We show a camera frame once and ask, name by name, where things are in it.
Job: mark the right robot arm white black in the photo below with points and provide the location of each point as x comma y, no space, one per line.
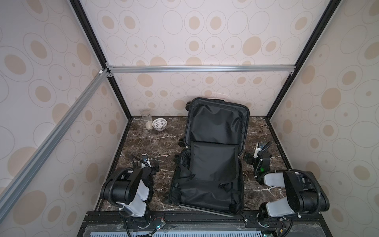
304,194

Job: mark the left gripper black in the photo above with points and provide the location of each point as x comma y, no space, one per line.
154,170

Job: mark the white hard-shell suitcase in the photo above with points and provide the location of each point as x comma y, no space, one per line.
208,174

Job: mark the white perforated strainer cup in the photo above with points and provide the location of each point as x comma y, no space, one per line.
159,124

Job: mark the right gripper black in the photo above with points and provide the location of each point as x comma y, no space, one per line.
263,156

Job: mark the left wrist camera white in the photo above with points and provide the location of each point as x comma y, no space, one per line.
145,161

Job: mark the horizontal aluminium frame bar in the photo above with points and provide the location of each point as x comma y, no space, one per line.
200,69

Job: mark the clear glass jar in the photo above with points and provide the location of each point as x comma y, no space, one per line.
147,119

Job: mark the left diagonal aluminium bar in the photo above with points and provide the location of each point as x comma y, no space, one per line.
42,153

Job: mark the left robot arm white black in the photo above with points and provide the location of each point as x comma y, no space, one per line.
131,190

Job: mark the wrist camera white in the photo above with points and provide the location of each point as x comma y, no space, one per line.
260,148
145,161

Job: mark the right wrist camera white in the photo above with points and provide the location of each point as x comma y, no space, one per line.
260,148

